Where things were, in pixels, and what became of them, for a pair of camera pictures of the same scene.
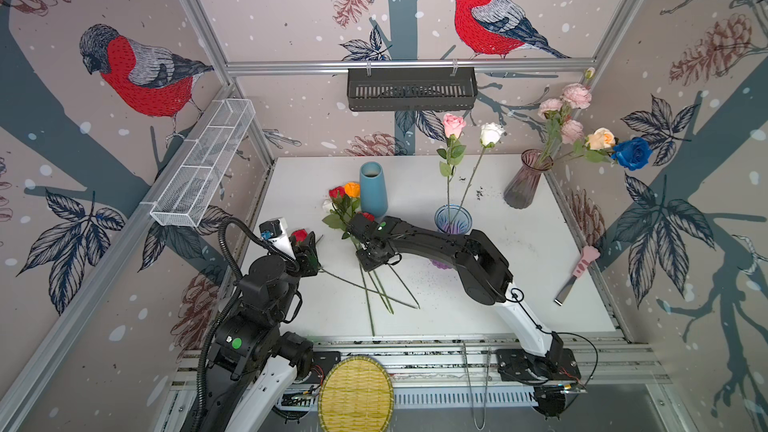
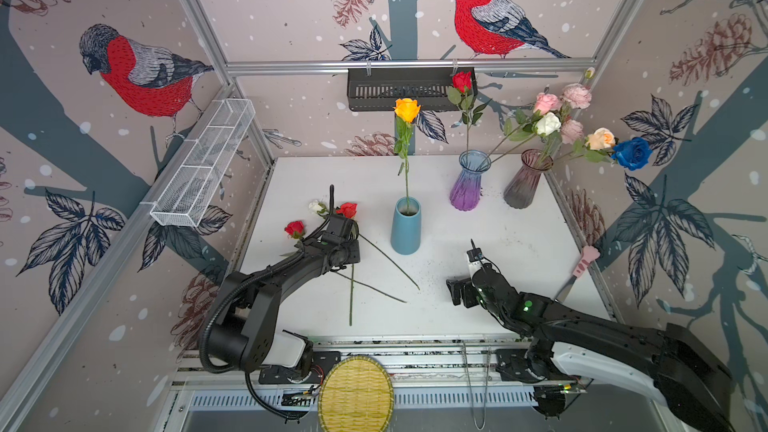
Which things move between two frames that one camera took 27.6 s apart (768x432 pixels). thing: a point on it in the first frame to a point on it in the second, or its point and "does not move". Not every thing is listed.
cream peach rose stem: [596, 146] does not move
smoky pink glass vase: [521, 189] does not move
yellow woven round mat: [355, 395] does not move
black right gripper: [365, 260] to [465, 285]
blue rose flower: [633, 154] does not move
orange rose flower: [352, 189] to [405, 111]
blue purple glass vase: [451, 219] to [465, 191]
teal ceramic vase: [373, 192] to [406, 226]
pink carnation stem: [553, 111] does not move
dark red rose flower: [337, 192] to [462, 81]
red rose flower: [372, 217] to [349, 210]
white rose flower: [490, 135] to [543, 123]
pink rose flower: [452, 126] to [544, 104]
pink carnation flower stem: [571, 130] does not move
